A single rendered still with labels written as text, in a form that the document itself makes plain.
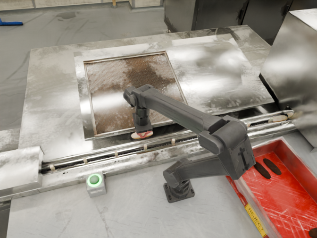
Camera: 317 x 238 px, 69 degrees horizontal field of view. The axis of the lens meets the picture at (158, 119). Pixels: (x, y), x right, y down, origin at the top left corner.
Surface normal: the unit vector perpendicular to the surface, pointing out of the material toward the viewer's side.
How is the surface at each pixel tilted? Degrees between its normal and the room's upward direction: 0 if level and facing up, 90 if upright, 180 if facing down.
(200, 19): 90
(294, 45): 90
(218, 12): 90
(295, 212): 0
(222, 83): 10
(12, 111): 0
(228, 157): 90
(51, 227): 0
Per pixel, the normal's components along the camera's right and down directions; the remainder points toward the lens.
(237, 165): 0.51, 0.06
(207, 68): 0.09, -0.53
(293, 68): -0.96, 0.18
